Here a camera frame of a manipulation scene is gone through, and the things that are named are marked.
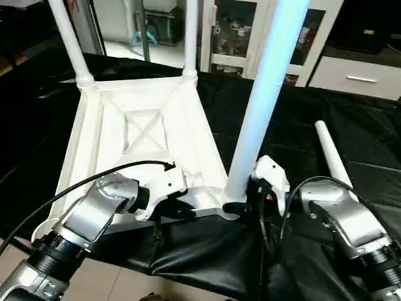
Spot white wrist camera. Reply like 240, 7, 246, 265
135, 164, 189, 221
252, 156, 291, 217

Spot black table mat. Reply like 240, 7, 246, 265
0, 49, 401, 301

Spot white plastic table leg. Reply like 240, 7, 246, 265
182, 0, 200, 82
222, 0, 311, 208
47, 0, 96, 87
315, 120, 353, 189

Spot black case with yellow label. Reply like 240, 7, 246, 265
341, 0, 392, 54

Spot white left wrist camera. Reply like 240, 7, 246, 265
135, 164, 189, 221

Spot white drawer unit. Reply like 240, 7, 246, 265
307, 56, 401, 101

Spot white glass door cabinet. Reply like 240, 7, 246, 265
200, 0, 344, 87

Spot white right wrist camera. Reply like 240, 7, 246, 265
252, 156, 291, 217

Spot white plastic table top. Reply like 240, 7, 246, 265
31, 75, 248, 242

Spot turquoise plastic stand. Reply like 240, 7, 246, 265
128, 31, 157, 48

